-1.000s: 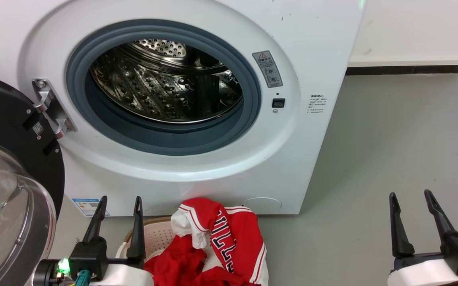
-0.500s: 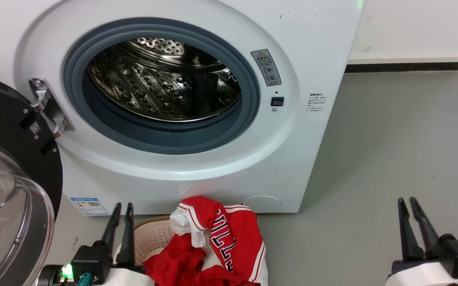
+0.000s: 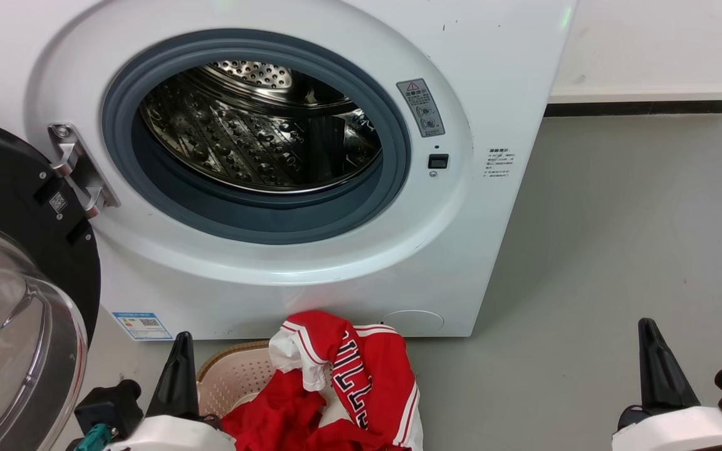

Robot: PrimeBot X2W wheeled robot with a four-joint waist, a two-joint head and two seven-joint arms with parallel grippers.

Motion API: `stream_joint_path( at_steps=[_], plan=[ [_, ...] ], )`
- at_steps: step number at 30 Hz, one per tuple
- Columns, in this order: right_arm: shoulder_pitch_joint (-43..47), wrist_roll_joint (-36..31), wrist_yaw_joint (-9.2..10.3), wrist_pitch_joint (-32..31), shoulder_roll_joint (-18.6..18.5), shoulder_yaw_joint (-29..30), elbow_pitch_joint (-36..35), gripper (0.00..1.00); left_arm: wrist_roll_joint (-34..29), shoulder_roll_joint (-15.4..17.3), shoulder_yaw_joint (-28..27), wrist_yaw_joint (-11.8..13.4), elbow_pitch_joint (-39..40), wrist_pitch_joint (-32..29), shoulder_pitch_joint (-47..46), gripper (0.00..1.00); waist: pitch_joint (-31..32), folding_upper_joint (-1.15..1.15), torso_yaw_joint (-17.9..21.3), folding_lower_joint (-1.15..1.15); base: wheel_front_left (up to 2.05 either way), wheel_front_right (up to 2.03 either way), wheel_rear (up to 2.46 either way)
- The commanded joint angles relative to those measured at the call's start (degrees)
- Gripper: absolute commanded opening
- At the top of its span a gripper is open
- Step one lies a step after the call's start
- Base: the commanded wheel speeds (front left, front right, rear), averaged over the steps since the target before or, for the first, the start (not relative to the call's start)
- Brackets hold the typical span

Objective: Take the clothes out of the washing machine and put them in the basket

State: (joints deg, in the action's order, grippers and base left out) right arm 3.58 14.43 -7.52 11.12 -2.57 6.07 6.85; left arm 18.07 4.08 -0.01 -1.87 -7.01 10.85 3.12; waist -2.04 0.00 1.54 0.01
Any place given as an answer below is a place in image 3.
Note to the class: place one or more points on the cream laundry basket brown rim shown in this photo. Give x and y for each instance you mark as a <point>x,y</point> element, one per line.
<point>235,376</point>

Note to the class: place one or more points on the small white QR door sticker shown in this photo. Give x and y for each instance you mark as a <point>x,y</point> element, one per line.
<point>58,202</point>

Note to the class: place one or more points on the grey rubber door gasket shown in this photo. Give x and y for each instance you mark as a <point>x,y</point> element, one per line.
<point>116,125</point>

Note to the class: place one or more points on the red basketball jersey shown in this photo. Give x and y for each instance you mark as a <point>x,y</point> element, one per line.
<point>373,376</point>

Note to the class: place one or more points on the blue energy label sticker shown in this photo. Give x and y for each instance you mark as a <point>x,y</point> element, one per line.
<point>141,326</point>

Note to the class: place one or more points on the round white filter cover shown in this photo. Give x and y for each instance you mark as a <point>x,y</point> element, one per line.
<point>411,322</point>

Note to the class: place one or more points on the perforated stainless steel drum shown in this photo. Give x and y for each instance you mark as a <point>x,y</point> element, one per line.
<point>242,144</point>

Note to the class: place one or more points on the grey warning triangle sticker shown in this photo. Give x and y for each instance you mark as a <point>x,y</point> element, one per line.
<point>420,108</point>

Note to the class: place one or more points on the black baseboard strip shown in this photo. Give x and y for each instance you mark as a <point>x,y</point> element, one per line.
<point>637,108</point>

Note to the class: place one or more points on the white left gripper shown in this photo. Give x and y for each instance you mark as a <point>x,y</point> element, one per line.
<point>173,435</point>

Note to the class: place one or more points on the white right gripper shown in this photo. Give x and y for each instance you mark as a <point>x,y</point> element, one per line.
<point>680,435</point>

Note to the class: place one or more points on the white front-load washing machine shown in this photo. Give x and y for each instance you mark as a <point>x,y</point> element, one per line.
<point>492,250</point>

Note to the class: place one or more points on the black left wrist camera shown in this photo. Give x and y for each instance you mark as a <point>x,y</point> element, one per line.
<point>110,407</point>

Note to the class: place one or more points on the small printed text sticker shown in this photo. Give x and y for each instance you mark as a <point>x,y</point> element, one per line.
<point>498,163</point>

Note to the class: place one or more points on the silver metal door hinge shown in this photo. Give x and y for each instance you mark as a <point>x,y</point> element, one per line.
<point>76,166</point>

